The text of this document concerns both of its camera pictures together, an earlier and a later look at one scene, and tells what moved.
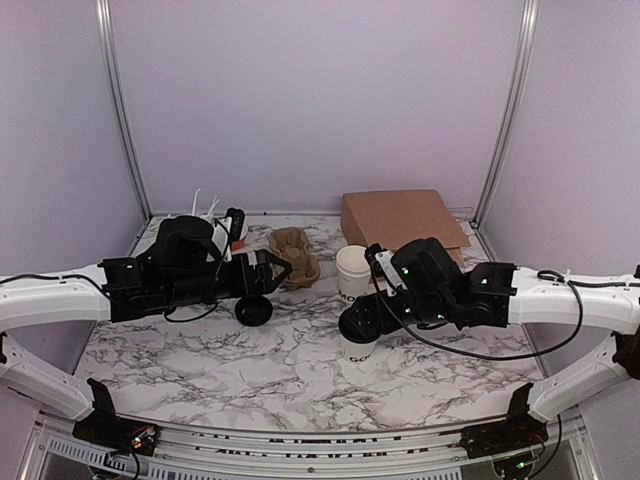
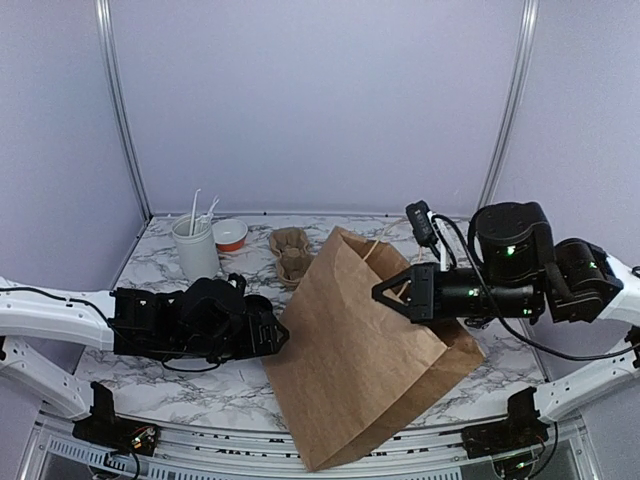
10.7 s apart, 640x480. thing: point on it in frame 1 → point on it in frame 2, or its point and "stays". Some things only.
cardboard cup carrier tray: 293,247 stays
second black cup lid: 254,310 stays
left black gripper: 245,284 → 251,348
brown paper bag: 394,219 → 351,365
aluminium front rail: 433,452 stays
